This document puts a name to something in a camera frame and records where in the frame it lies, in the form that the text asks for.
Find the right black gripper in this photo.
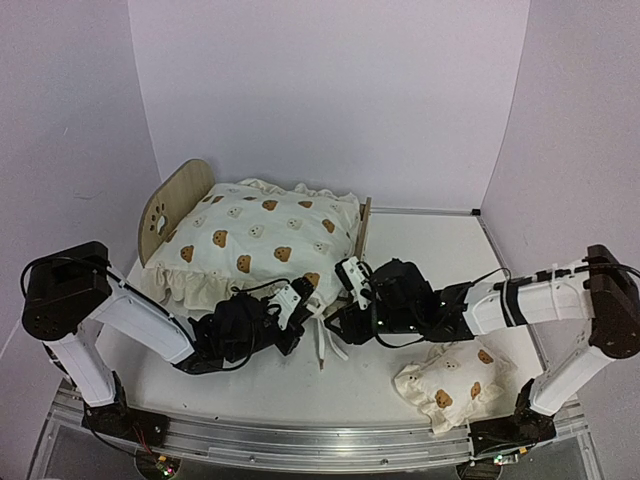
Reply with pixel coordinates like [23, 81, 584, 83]
[326, 302, 421, 346]

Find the large bear print cushion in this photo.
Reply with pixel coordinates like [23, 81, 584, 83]
[138, 177, 361, 374]

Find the wooden pet bed frame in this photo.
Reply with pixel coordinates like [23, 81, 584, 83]
[138, 159, 370, 292]

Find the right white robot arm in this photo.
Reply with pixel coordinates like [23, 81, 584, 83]
[324, 245, 639, 460]

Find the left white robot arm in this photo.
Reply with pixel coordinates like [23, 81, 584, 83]
[19, 241, 314, 447]

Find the small bear print pillow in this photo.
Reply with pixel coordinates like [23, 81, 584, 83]
[394, 339, 516, 434]

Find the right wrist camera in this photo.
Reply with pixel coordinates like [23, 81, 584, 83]
[334, 256, 373, 311]

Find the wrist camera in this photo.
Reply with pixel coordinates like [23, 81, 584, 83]
[269, 276, 315, 331]
[334, 256, 373, 311]

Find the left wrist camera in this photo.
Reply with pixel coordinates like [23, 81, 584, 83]
[269, 276, 315, 331]

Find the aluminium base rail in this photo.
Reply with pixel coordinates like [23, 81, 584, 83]
[47, 377, 591, 464]

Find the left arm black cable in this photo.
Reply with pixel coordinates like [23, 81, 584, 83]
[19, 254, 111, 296]

